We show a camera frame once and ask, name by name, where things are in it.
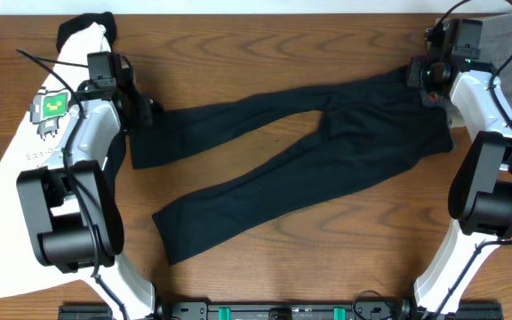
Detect black leggings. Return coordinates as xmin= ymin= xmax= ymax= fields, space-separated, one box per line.
xmin=129 ymin=68 xmax=453 ymax=264

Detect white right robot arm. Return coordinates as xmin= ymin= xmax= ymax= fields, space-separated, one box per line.
xmin=400 ymin=56 xmax=512 ymax=319

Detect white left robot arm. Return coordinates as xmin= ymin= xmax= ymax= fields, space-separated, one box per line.
xmin=16 ymin=52 xmax=156 ymax=319

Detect black garment under t-shirt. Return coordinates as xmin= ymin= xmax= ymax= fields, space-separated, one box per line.
xmin=56 ymin=12 xmax=163 ymax=195

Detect white printed t-shirt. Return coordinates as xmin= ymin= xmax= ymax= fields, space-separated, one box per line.
xmin=0 ymin=22 xmax=118 ymax=300

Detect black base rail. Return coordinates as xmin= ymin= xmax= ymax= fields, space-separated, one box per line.
xmin=57 ymin=299 xmax=505 ymax=320

